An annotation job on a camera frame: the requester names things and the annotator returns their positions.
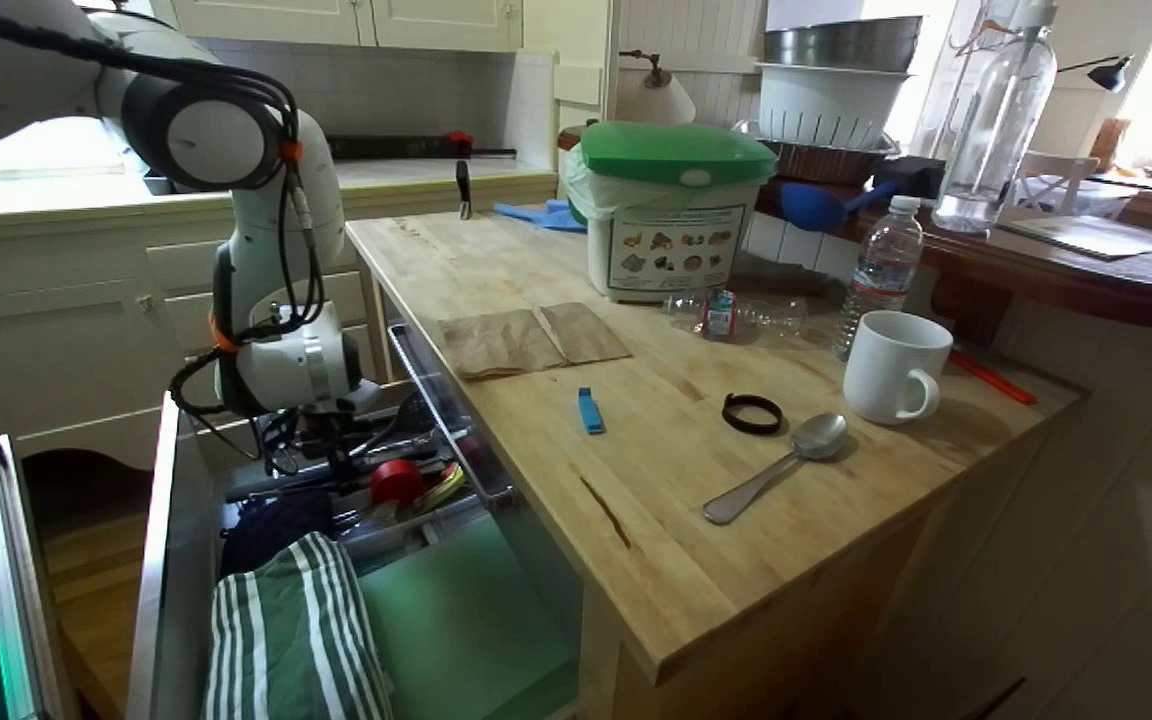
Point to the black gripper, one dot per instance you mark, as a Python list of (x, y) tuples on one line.
[(318, 433)]

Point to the steel island drawer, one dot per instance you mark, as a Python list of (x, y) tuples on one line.
[(449, 405), (174, 560)]

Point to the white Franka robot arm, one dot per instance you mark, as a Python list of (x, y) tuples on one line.
[(280, 362)]

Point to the white base cabinet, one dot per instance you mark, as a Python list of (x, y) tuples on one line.
[(57, 333)]

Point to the white upper cabinet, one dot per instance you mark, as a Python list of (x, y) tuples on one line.
[(388, 23)]

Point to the red round utensil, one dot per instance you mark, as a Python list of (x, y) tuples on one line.
[(399, 483)]

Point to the dark blue cloth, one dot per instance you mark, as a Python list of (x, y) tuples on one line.
[(279, 525)]

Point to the yellow green utensil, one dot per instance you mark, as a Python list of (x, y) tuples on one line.
[(445, 488)]

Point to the green white striped towel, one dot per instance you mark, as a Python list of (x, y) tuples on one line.
[(299, 624)]

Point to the brown paper napkin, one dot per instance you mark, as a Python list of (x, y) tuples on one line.
[(529, 342)]

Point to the green mat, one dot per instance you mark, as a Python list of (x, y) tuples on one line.
[(469, 624)]

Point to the black bar red knob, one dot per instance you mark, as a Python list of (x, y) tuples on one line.
[(403, 147)]

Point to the wooden top kitchen island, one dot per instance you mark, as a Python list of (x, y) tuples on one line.
[(681, 483)]

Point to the white bin green lid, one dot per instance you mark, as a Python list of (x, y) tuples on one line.
[(661, 214)]

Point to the small glass jar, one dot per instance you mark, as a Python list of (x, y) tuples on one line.
[(716, 318)]

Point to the metal spoon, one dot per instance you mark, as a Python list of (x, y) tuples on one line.
[(778, 464)]

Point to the white shade lamp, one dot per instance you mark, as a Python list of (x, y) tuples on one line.
[(657, 96)]

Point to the blue bowl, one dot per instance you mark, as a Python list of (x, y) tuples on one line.
[(811, 206)]

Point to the white ceramic mug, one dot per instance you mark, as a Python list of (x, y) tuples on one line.
[(888, 367)]

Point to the clear plastic water bottle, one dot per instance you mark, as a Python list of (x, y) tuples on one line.
[(887, 264)]

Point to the white colander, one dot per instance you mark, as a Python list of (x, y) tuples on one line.
[(822, 107)]

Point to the large metal bowl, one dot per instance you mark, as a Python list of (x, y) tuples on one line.
[(843, 43)]

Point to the red pen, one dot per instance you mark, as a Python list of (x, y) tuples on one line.
[(998, 378)]

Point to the large clear glass bottle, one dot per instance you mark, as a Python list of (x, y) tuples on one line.
[(998, 120)]

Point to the brown wooden counter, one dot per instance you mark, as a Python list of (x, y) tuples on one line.
[(1080, 272)]

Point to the papers on counter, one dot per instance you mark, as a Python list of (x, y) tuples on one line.
[(1091, 232)]

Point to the black desk lamp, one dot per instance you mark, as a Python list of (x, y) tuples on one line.
[(1099, 70)]

